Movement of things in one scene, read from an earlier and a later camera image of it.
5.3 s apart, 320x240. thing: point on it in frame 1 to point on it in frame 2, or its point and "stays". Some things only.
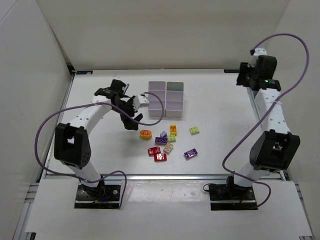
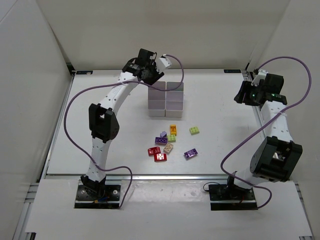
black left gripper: x=127 y=110 to x=155 y=77
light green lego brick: x=194 y=130 stays
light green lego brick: x=171 y=138 stays
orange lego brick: x=173 y=129 stays
